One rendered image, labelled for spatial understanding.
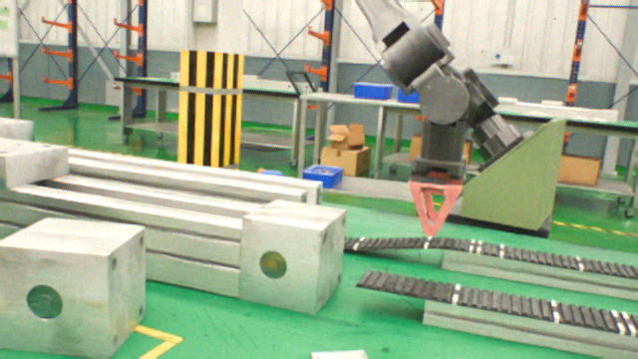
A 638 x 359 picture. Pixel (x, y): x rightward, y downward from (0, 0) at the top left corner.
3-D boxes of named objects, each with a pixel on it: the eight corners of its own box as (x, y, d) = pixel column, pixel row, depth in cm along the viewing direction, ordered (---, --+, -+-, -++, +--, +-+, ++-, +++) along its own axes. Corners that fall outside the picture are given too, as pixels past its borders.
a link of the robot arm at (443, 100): (434, 22, 76) (384, 65, 78) (426, 12, 65) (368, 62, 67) (489, 92, 75) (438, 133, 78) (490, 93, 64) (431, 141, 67)
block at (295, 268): (346, 277, 72) (352, 204, 70) (315, 315, 60) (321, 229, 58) (279, 265, 74) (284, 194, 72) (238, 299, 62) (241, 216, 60)
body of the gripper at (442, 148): (411, 174, 73) (417, 117, 72) (420, 164, 83) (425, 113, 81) (462, 179, 71) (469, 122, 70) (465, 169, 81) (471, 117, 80)
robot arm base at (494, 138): (536, 136, 115) (490, 171, 121) (511, 105, 116) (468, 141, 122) (528, 139, 107) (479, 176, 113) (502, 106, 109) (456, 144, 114)
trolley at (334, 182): (430, 219, 420) (445, 82, 399) (429, 240, 367) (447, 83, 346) (294, 204, 438) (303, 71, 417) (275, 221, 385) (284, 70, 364)
